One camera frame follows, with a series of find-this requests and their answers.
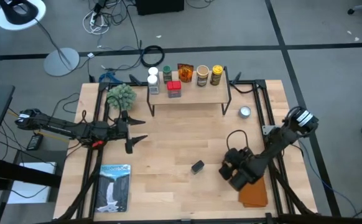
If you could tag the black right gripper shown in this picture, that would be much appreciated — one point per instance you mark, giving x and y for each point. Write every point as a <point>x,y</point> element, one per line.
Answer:
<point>238,168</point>

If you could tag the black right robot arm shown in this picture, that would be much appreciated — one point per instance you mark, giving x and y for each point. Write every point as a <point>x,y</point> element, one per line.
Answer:
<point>280,140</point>

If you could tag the white power strip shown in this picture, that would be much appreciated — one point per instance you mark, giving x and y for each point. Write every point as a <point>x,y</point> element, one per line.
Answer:
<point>93,19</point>

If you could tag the black equipment box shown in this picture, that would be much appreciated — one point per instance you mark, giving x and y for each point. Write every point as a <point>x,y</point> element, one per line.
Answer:
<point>159,6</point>

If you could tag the Yellowstone picture book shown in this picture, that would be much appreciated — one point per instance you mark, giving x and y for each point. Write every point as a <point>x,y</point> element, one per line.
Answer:
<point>112,193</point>

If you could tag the green-lid spice jar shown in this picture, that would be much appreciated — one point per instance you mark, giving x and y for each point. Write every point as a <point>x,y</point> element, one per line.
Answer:
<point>167,74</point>

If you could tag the tan-lid black-label spice jar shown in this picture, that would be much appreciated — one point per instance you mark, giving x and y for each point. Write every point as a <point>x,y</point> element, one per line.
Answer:
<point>202,74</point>

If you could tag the white box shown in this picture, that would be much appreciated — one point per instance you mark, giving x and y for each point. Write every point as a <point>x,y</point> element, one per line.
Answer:
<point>28,186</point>

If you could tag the small black box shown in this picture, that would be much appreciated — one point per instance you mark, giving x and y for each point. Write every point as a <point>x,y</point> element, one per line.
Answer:
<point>197,167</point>

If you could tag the potted green succulent plant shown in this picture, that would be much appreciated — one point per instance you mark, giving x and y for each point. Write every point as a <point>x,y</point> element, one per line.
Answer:
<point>122,93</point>

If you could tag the yellow-lid spice jar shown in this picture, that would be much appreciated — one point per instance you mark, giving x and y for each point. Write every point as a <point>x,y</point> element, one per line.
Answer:
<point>216,74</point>

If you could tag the bagel sesame seasoning jar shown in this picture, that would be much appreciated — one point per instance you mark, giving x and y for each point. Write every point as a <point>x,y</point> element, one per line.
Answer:
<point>152,84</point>
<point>152,71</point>

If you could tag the brown spice pouch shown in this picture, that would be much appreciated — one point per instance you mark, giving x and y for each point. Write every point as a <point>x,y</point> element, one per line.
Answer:
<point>185,74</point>

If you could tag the black aluminium rig frame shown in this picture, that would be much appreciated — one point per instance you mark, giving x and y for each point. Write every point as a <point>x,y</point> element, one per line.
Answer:
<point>103,85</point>

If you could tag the black power adapter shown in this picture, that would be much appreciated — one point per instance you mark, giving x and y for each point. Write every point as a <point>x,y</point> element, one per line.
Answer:
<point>35,142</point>

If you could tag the red smoked paprika tin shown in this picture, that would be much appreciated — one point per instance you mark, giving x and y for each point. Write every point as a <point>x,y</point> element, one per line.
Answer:
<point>174,85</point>

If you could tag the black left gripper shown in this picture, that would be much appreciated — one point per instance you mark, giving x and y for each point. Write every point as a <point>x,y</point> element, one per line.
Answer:
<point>122,129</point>

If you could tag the folded orange cloth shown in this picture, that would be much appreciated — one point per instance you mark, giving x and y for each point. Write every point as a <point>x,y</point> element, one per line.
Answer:
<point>254,196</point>

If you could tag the wooden shelf with black legs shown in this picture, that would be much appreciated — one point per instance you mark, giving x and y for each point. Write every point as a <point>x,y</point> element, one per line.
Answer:
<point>199,95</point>

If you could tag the small round candle tin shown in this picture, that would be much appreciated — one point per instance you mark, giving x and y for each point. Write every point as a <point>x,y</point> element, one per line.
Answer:
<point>244,112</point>

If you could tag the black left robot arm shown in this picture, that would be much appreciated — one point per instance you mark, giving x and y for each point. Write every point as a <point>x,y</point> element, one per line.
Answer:
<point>59,127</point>

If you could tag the grey round lamp base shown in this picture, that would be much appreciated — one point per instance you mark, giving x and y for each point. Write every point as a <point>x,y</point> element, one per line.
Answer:
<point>61,62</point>

